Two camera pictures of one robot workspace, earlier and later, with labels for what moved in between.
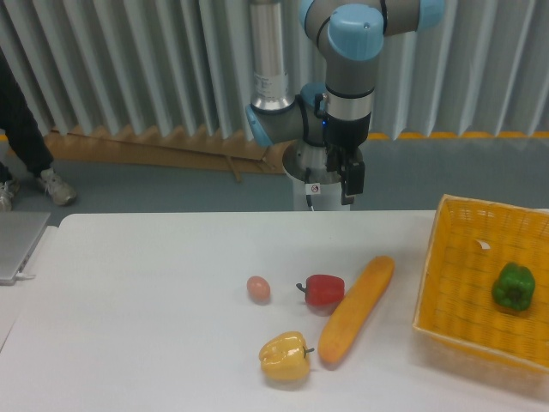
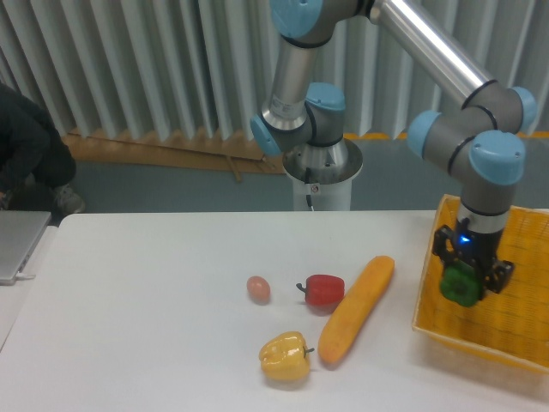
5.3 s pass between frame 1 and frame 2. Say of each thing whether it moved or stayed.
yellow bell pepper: stayed
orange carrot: stayed
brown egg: stayed
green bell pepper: moved
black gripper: moved
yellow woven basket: stayed
